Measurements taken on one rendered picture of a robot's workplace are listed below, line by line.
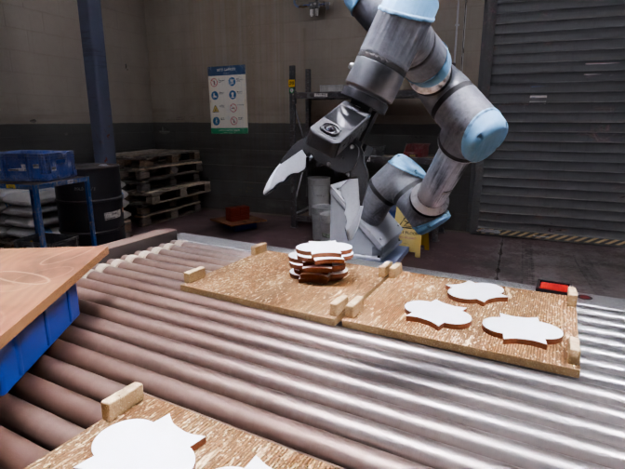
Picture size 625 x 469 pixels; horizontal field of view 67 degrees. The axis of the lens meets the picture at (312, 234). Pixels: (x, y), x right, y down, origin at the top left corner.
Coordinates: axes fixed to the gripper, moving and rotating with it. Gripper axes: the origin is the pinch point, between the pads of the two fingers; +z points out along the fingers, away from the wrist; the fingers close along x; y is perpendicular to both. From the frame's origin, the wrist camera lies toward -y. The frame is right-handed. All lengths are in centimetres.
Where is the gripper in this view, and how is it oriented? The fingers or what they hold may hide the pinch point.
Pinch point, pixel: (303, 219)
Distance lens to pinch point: 70.6
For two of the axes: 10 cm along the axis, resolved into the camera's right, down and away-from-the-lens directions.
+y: 2.7, -1.1, 9.6
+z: -4.3, 8.8, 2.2
